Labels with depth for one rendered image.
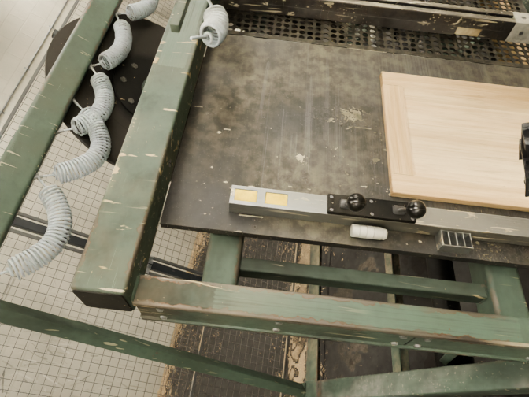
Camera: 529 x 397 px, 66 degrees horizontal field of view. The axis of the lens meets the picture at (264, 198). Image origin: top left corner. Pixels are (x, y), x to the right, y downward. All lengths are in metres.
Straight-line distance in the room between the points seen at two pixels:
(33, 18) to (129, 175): 6.20
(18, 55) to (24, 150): 5.22
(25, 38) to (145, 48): 4.93
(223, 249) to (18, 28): 6.14
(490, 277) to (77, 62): 1.45
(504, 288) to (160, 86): 0.94
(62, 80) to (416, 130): 1.15
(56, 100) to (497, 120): 1.36
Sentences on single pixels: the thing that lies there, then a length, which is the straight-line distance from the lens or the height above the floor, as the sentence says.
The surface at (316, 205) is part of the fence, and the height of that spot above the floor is 1.54.
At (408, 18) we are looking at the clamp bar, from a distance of 1.52.
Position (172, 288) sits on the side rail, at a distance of 0.82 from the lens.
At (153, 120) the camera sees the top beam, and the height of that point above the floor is 1.91.
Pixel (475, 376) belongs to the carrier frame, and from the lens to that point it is 1.48.
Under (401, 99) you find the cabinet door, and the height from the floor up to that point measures 1.33.
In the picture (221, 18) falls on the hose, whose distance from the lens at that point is 1.09.
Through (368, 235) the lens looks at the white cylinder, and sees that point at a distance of 0.93.
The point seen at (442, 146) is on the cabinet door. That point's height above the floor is 1.25.
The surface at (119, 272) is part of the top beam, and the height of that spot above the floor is 1.89.
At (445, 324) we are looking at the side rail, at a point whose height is 1.33.
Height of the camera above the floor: 2.05
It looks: 26 degrees down
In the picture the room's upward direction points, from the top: 65 degrees counter-clockwise
